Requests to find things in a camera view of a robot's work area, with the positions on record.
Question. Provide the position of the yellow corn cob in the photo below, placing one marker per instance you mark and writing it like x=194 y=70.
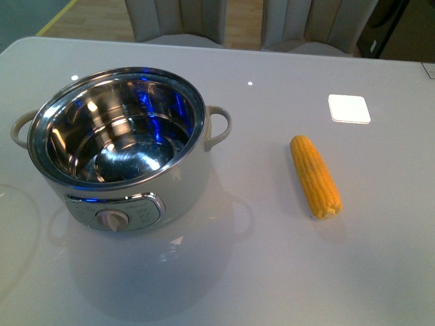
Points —
x=318 y=186

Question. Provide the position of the glass pot lid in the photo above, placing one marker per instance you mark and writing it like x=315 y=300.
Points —
x=20 y=231

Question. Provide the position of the white electric cooking pot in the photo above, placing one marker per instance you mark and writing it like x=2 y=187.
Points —
x=125 y=148

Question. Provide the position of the left beige upholstered chair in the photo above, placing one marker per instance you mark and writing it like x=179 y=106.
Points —
x=178 y=23

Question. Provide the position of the beige upholstered chair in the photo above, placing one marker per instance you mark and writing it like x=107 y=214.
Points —
x=178 y=23
x=317 y=27

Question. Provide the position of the right beige upholstered chair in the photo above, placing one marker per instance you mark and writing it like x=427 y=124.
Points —
x=317 y=27

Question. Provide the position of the black washing machine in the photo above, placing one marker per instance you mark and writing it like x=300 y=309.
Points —
x=380 y=27

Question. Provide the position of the table corner label sticker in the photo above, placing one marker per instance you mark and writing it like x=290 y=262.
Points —
x=429 y=68

